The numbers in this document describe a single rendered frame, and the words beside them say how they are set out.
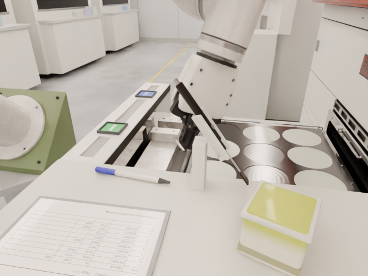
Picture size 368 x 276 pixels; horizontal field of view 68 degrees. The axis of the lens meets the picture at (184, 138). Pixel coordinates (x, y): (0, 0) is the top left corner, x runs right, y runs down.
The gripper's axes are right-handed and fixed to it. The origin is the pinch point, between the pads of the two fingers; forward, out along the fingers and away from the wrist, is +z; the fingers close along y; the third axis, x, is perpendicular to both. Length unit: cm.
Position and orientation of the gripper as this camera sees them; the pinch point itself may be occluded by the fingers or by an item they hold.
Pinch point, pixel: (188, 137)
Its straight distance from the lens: 53.2
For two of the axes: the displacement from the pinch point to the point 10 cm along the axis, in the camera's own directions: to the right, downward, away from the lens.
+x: 3.5, 4.3, -8.3
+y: -8.8, -1.6, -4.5
